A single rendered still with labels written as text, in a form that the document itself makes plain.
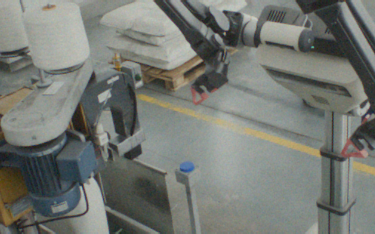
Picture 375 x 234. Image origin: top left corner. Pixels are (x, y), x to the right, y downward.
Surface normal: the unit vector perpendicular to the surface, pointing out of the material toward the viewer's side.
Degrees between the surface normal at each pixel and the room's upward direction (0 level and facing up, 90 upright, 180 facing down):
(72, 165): 90
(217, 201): 0
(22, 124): 0
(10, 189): 90
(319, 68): 40
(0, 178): 90
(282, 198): 0
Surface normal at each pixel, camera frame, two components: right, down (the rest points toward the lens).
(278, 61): -0.47, -0.39
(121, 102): 0.78, 0.24
